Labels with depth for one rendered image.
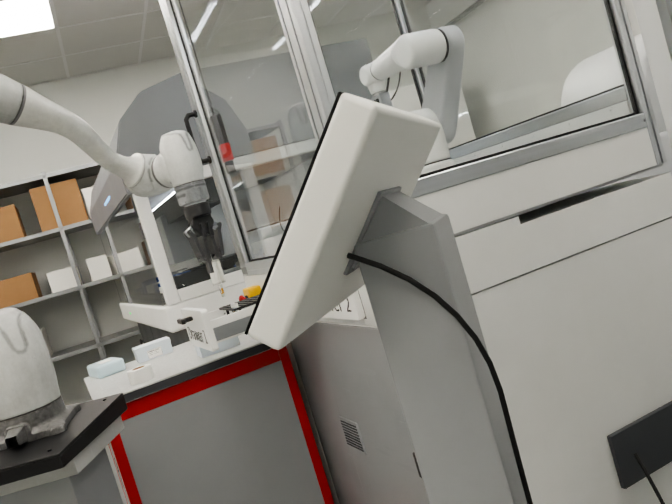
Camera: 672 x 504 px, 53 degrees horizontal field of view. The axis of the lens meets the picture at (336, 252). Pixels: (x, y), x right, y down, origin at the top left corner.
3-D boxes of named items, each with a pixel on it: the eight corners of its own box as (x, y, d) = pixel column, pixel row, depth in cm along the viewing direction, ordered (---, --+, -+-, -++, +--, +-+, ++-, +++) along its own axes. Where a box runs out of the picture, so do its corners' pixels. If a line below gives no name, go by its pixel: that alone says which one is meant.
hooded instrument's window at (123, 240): (165, 306, 262) (130, 194, 259) (121, 302, 426) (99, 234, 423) (409, 227, 307) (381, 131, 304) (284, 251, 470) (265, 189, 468)
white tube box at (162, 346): (138, 363, 234) (134, 349, 234) (136, 361, 242) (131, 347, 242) (174, 351, 239) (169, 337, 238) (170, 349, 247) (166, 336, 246)
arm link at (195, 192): (167, 190, 190) (173, 211, 191) (187, 182, 185) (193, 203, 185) (191, 186, 198) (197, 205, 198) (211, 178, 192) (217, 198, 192)
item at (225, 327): (216, 343, 174) (209, 321, 173) (196, 338, 197) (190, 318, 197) (350, 295, 189) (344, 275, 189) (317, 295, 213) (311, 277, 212)
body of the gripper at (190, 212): (198, 204, 197) (207, 234, 198) (175, 209, 191) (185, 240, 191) (214, 198, 193) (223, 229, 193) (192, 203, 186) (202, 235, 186)
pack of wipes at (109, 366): (127, 369, 229) (123, 356, 229) (99, 379, 224) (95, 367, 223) (115, 367, 241) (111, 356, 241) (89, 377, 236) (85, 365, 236)
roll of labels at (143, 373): (136, 385, 191) (132, 372, 191) (126, 385, 196) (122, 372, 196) (158, 376, 196) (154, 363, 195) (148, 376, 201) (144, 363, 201)
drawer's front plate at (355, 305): (359, 320, 153) (345, 274, 153) (313, 317, 180) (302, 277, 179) (366, 318, 154) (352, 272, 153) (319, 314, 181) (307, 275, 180)
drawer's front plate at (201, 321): (213, 352, 171) (200, 311, 171) (191, 344, 198) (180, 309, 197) (219, 349, 172) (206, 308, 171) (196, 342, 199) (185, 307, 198)
